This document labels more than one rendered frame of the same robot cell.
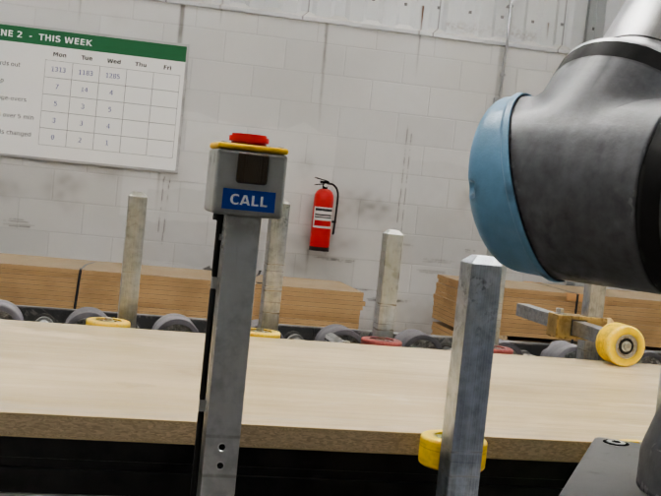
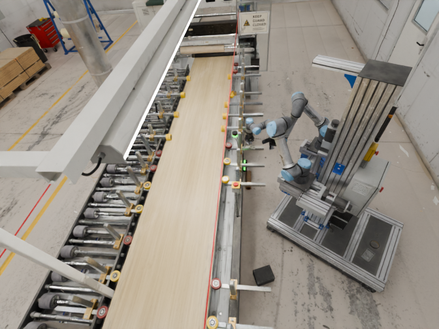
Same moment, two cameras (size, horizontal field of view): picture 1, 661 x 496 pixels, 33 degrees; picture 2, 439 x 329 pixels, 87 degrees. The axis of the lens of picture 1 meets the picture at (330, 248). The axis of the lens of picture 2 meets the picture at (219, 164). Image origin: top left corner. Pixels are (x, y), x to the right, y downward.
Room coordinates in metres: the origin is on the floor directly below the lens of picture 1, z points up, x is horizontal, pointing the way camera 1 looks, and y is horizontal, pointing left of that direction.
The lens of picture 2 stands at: (0.76, 1.18, 2.82)
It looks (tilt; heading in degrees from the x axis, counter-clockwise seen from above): 49 degrees down; 295
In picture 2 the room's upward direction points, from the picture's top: 8 degrees counter-clockwise
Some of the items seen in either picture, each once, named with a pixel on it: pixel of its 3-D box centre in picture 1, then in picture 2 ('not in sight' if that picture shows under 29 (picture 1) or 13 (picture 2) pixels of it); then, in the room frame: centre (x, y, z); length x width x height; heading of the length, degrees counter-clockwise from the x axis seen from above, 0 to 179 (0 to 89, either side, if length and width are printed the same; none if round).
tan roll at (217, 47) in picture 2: not in sight; (213, 48); (2.38, -2.82, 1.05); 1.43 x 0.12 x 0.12; 13
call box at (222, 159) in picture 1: (244, 183); (236, 187); (1.13, 0.09, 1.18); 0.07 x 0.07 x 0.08; 13
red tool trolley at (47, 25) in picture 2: not in sight; (47, 35); (8.81, -4.59, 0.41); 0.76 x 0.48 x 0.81; 108
